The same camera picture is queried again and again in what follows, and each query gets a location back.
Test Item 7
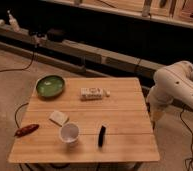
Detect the wooden table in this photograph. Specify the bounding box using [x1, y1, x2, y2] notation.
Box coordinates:
[8, 77, 160, 163]

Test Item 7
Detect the white box with label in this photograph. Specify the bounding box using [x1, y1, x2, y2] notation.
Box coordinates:
[80, 88, 110, 100]

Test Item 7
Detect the black device on ledge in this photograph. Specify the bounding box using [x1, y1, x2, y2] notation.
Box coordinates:
[47, 29, 65, 42]

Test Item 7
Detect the red chili pepper toy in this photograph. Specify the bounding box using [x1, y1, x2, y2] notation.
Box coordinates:
[15, 124, 39, 137]

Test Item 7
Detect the white spray bottle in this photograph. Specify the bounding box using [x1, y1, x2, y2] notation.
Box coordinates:
[7, 11, 20, 32]

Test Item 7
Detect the black cable right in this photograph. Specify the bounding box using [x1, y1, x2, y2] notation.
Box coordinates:
[179, 106, 193, 171]

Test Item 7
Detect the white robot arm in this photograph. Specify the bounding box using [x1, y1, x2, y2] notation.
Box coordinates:
[146, 61, 193, 124]

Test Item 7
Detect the black upright eraser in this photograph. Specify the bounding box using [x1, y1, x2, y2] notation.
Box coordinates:
[98, 126, 106, 147]

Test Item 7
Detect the green bowl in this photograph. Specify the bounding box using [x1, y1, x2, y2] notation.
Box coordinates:
[36, 75, 65, 98]

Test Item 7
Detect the black floor cable left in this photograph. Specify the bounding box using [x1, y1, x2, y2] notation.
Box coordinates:
[0, 43, 38, 76]

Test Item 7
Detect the beige sponge block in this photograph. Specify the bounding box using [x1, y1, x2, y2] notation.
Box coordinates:
[49, 111, 69, 126]

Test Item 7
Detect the clear plastic cup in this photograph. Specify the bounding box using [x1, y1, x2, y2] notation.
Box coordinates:
[59, 123, 79, 144]

